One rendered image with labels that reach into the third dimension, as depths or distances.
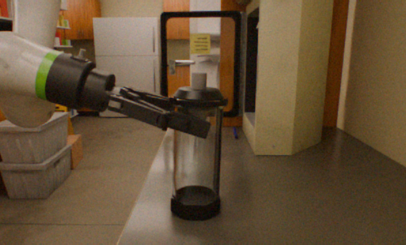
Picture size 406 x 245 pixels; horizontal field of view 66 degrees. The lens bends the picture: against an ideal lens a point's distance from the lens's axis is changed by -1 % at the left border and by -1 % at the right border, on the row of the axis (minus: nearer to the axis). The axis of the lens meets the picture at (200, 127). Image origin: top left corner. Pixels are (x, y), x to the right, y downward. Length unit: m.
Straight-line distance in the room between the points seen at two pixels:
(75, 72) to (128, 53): 5.37
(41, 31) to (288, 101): 0.67
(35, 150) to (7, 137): 0.24
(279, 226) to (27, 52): 0.53
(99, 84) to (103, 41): 5.49
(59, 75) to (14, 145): 2.44
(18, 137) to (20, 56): 2.36
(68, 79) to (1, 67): 0.11
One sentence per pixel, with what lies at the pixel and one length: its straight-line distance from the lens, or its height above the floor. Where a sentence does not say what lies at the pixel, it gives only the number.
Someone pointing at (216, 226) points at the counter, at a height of 0.94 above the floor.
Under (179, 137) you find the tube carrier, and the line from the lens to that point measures 0.57.
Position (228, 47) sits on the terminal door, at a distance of 1.22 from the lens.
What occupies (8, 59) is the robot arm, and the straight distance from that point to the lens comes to 0.61.
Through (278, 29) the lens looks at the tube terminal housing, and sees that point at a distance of 0.93.
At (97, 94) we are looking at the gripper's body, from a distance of 0.57.
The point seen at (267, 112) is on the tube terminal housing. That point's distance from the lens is 0.94.
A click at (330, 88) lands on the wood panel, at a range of 1.39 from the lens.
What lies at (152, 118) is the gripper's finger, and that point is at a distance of 0.52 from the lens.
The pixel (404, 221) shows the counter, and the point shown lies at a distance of 0.72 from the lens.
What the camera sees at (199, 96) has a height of 1.17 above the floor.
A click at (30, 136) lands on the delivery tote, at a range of 2.90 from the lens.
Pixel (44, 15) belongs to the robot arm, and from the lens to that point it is 0.88.
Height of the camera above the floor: 1.25
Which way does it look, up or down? 14 degrees down
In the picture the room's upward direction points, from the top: straight up
